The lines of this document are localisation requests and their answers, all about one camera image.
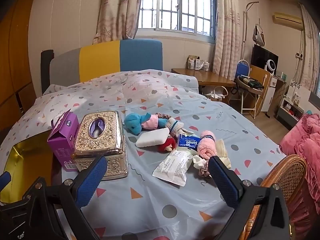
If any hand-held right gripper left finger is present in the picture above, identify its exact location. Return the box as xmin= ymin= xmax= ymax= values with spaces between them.
xmin=22 ymin=156 xmax=108 ymax=240

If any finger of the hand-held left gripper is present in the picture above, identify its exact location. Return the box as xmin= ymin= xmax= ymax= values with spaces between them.
xmin=0 ymin=172 xmax=12 ymax=189

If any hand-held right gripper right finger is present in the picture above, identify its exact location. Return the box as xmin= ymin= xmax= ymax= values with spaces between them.
xmin=208 ymin=156 xmax=293 ymax=240

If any gold metal tray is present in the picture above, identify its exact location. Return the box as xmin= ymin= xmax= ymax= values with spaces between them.
xmin=6 ymin=141 xmax=54 ymax=203

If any white cloth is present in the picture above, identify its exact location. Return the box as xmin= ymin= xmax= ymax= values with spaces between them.
xmin=192 ymin=154 xmax=209 ymax=169

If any beige cloth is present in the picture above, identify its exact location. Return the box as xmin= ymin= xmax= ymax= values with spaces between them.
xmin=215 ymin=139 xmax=233 ymax=169

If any pink towel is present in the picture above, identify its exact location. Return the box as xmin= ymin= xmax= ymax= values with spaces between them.
xmin=197 ymin=130 xmax=217 ymax=160

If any white wet wipes packet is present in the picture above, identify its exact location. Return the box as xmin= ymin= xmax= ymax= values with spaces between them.
xmin=152 ymin=149 xmax=194 ymax=187

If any blue tissue pack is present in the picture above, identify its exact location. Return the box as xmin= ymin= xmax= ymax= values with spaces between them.
xmin=177 ymin=133 xmax=202 ymax=150

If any red haired small doll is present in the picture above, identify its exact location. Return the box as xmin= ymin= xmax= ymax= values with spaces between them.
xmin=157 ymin=137 xmax=177 ymax=153

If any blue plush toy pink dress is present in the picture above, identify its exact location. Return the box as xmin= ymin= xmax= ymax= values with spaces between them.
xmin=124 ymin=112 xmax=168 ymax=136

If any white knitted sock blue stripe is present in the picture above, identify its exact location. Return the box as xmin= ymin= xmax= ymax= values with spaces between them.
xmin=165 ymin=118 xmax=184 ymax=137

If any white sponge block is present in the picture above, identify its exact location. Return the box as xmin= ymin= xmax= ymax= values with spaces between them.
xmin=135 ymin=127 xmax=170 ymax=148

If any gold embossed tissue box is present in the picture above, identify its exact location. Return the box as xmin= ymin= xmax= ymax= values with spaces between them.
xmin=71 ymin=110 xmax=129 ymax=181

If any purple carton box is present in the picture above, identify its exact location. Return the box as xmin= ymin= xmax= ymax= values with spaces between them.
xmin=47 ymin=110 xmax=80 ymax=172

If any rattan chair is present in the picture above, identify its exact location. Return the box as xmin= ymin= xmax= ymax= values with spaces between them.
xmin=246 ymin=154 xmax=308 ymax=240

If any white tote bag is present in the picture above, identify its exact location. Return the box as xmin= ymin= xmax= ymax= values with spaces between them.
xmin=204 ymin=85 xmax=229 ymax=102

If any pink ruffled bedding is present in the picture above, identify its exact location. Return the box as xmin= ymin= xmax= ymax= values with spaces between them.
xmin=279 ymin=114 xmax=320 ymax=230

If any low grey shelf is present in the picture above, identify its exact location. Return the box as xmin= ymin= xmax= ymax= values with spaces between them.
xmin=276 ymin=97 xmax=304 ymax=130

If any patterned plastic tablecloth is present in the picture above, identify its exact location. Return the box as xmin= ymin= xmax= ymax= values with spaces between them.
xmin=0 ymin=69 xmax=288 ymax=240

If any white narrow cabinet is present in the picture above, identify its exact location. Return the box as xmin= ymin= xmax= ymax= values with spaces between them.
xmin=262 ymin=76 xmax=278 ymax=118

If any black green tool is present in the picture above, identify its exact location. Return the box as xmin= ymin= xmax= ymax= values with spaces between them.
xmin=236 ymin=74 xmax=265 ymax=90

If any wooden desk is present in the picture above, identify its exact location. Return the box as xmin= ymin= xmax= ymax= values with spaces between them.
xmin=171 ymin=67 xmax=237 ymax=95

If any wooden folding board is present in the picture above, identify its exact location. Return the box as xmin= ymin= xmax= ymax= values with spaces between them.
xmin=249 ymin=65 xmax=272 ymax=113

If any wooden wardrobe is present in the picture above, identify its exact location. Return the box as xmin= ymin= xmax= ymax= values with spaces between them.
xmin=0 ymin=0 xmax=42 ymax=135

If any blue folding chair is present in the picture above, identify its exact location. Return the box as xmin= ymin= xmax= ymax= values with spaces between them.
xmin=235 ymin=59 xmax=265 ymax=119

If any grey yellow blue sofa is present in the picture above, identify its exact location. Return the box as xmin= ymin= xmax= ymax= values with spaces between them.
xmin=49 ymin=39 xmax=163 ymax=90

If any group of small boxes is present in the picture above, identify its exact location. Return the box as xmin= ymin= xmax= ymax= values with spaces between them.
xmin=187 ymin=55 xmax=212 ymax=71

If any black television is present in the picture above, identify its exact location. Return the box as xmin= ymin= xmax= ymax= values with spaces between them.
xmin=251 ymin=44 xmax=279 ymax=74

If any beige pleated curtain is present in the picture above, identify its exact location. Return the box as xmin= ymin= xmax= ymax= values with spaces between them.
xmin=212 ymin=0 xmax=248 ymax=80

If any beige curtain beside air conditioner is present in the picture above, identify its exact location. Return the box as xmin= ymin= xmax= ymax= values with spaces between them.
xmin=297 ymin=4 xmax=320 ymax=98

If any beige starfish print curtain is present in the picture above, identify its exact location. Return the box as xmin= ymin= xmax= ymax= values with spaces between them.
xmin=94 ymin=0 xmax=145 ymax=45

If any barred window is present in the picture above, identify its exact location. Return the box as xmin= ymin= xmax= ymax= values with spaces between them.
xmin=136 ymin=0 xmax=217 ymax=43

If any wall air conditioner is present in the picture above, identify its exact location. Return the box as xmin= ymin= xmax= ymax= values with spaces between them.
xmin=272 ymin=12 xmax=303 ymax=30

